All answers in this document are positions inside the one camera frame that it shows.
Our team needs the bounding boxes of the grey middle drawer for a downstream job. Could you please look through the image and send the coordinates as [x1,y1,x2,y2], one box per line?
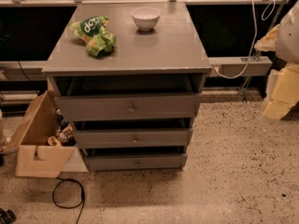
[75,128,192,148]

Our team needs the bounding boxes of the grey drawer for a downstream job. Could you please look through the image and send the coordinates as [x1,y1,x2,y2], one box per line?
[56,94,200,121]
[75,128,192,148]
[84,154,188,171]

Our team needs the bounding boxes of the cardboard box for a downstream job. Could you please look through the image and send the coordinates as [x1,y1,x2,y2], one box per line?
[8,91,75,178]

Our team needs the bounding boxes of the metal stand pole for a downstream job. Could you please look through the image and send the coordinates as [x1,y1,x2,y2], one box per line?
[238,0,295,103]

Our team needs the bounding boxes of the green chip bag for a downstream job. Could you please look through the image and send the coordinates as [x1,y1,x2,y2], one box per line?
[68,16,116,57]

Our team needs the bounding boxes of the grey drawer cabinet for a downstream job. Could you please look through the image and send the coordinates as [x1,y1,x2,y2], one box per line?
[43,3,211,159]

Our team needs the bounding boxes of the grey bottom drawer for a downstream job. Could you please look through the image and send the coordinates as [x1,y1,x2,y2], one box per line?
[84,154,188,171]

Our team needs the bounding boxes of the items inside cardboard box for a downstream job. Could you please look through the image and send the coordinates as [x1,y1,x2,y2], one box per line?
[48,109,77,147]

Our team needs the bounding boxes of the black object on floor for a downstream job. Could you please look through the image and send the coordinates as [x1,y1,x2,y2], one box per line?
[0,208,16,224]

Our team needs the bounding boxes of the black floor cable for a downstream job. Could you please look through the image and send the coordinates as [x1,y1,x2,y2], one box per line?
[51,177,87,224]

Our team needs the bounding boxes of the white hanging cable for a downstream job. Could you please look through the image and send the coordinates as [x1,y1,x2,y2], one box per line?
[212,0,277,80]

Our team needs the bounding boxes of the grey top drawer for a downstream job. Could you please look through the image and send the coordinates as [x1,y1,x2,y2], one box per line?
[56,94,200,121]

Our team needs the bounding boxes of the white ceramic bowl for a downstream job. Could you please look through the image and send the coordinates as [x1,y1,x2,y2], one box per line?
[131,7,161,31]

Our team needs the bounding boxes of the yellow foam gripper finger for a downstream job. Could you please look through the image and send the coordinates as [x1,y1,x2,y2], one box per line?
[261,63,299,122]

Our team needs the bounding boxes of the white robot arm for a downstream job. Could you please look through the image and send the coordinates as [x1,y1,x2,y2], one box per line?
[254,1,299,123]

